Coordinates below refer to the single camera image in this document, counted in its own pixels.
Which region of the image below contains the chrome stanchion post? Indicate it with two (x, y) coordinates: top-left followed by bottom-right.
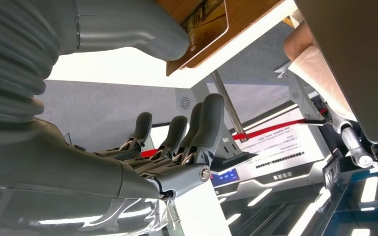
(211, 70), (249, 142)

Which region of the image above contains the grey laptop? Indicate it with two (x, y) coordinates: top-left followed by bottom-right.
(294, 0), (378, 145)

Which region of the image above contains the person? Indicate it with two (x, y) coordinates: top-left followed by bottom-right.
(283, 9), (357, 123)

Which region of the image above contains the blue display screen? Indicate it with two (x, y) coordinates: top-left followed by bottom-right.
(210, 168), (241, 188)

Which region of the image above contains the white banner with text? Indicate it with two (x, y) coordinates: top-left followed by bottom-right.
(234, 107), (328, 178)

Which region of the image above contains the red barrier belt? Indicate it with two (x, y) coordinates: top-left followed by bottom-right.
(141, 118), (307, 158)

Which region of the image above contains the wooden card organizer box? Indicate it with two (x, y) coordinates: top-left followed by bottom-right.
(156, 0), (286, 77)

